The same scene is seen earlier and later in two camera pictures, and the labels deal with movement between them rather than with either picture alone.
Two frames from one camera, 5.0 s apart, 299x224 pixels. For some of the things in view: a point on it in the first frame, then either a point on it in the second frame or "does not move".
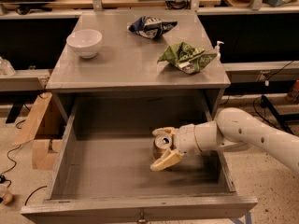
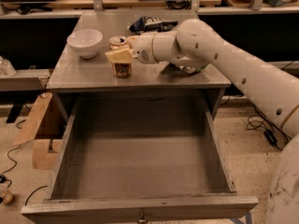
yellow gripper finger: [171, 158] to [121, 56]
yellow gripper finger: [165, 132] to [131, 40]
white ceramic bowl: [86, 42] does not move
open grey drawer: [103, 173] does not move
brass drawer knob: [142, 219] does not move
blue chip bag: [150, 28] does not move
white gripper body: [185, 138] to [143, 48]
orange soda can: [162, 146] to [118, 43]
